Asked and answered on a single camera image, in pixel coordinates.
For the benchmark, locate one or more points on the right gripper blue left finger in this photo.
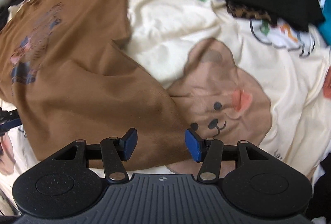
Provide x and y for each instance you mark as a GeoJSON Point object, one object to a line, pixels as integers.
{"type": "Point", "coordinates": [127, 144]}

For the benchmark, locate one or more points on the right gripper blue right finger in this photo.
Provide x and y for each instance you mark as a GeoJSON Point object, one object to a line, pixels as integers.
{"type": "Point", "coordinates": [195, 145]}

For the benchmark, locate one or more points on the cream bear print bedsheet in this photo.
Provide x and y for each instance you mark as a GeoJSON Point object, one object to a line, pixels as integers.
{"type": "Point", "coordinates": [261, 73]}

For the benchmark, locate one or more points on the leopard print cloth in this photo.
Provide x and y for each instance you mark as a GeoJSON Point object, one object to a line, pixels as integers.
{"type": "Point", "coordinates": [238, 10]}

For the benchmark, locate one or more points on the brown printed t-shirt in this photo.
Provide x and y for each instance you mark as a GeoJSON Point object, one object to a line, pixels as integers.
{"type": "Point", "coordinates": [63, 68]}

